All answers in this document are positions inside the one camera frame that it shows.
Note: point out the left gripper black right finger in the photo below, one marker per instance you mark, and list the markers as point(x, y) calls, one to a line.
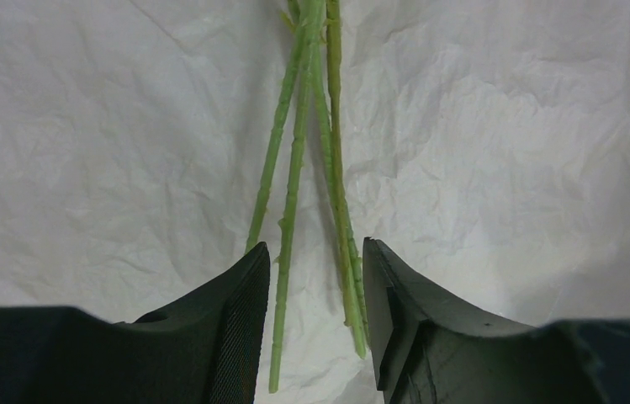
point(430, 346)

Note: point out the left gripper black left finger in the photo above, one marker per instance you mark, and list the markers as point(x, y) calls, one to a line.
point(204, 347)

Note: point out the orange kraft wrapping paper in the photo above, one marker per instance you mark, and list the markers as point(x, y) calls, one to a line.
point(486, 142)

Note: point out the orange rose flower stem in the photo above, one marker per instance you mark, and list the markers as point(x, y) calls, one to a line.
point(311, 23)

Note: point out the white rose flower stem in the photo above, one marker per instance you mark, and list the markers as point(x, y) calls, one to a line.
point(326, 88)

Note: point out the pink rose flower stem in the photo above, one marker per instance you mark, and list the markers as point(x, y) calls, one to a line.
point(292, 18)

